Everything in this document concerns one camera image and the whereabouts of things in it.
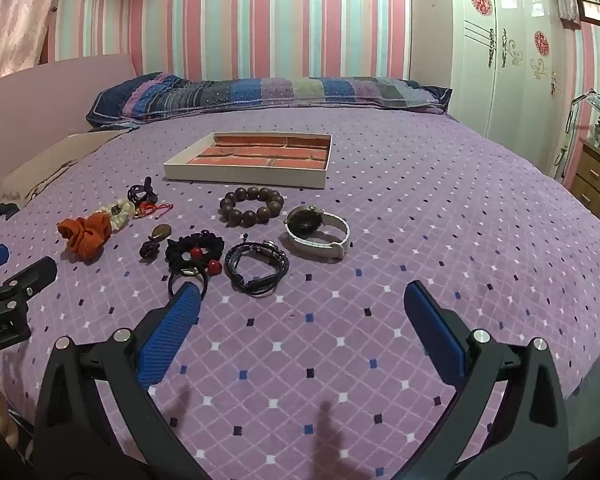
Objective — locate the pink headboard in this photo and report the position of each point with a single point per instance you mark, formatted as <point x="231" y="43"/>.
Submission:
<point x="40" y="90"/>

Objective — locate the purple diamond-patterned bedspread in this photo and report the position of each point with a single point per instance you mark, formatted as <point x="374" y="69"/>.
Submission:
<point x="405" y="240"/>

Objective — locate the wooden drawer desk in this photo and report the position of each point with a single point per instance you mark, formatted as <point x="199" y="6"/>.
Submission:
<point x="592" y="180"/>

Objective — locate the small dark object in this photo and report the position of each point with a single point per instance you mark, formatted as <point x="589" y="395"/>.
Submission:
<point x="2" y="210"/>

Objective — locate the desk lamp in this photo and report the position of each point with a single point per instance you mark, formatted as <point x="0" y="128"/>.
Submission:
<point x="572" y="115"/>

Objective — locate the white decorated wardrobe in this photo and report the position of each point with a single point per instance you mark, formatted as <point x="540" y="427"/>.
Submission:
<point x="505" y="60"/>

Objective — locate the pink patterned curtain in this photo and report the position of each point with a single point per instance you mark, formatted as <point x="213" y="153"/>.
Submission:
<point x="15" y="15"/>

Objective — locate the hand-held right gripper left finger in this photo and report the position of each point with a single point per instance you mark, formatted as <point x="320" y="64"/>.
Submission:
<point x="170" y="330"/>

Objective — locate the patchwork striped pillow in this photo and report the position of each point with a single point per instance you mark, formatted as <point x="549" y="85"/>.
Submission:
<point x="260" y="92"/>

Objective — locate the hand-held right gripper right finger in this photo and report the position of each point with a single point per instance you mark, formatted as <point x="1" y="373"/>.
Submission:
<point x="435" y="332"/>

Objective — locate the orange scrunchie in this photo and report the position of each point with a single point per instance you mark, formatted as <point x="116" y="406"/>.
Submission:
<point x="87" y="237"/>

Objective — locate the beige folded blanket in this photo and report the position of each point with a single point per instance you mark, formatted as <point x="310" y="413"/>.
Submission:
<point x="50" y="165"/>

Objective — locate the cream scrunchie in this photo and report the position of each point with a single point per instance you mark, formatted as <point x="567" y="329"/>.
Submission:
<point x="120" y="212"/>

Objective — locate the brick-patterned tray box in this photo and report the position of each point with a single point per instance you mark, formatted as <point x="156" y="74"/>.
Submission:
<point x="250" y="160"/>

